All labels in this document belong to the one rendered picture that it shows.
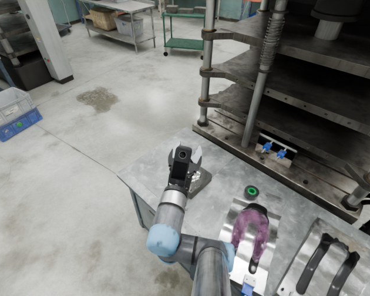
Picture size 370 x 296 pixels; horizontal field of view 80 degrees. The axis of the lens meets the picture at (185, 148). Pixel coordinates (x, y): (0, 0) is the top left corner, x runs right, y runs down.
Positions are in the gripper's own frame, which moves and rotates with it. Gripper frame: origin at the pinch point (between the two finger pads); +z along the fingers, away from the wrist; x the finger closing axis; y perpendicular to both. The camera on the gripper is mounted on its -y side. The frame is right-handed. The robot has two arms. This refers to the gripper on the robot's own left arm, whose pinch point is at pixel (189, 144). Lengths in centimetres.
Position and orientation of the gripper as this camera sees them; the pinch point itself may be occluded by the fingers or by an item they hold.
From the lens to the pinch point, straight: 75.3
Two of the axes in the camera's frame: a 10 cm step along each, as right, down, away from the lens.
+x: 9.7, 2.4, -0.5
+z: 2.0, -6.8, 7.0
